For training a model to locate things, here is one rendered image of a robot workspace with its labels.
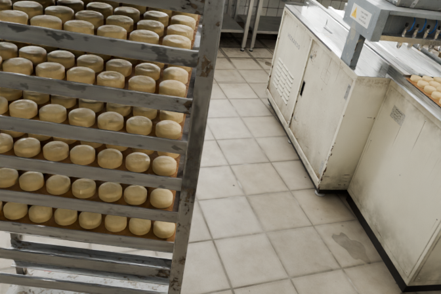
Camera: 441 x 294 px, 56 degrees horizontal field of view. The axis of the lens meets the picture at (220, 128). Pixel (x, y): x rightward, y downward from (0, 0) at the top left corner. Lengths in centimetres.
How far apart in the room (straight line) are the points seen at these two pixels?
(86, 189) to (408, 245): 163
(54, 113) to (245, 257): 150
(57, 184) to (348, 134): 175
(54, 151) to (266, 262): 147
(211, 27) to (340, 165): 194
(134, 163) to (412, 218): 156
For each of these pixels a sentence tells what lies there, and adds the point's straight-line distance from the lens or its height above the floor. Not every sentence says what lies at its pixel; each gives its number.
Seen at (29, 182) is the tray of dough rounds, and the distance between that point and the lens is 98.
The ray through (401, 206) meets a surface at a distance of 222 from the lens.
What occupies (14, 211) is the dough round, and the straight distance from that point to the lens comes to 105.
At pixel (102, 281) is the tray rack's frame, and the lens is 182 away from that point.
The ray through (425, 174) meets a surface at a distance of 207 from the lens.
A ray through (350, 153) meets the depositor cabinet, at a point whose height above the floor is 36.
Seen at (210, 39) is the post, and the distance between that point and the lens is 65.
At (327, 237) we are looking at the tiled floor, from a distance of 241.
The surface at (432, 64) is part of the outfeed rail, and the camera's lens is 256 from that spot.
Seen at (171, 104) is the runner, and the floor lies 123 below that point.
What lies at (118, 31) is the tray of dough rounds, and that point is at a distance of 75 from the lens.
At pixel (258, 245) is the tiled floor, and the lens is 223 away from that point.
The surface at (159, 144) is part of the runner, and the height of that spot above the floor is 114.
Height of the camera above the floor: 158
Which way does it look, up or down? 31 degrees down
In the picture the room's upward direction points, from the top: 10 degrees clockwise
